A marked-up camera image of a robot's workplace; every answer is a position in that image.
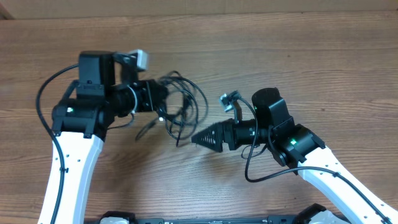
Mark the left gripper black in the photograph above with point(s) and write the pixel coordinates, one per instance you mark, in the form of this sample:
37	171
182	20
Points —
149	102

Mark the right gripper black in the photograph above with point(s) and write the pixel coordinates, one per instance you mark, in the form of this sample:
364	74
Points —
217	129

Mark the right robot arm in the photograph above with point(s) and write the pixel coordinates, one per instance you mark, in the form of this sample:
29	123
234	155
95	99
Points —
296	148

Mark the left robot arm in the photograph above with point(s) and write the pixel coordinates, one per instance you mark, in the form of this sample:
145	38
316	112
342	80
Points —
108	86

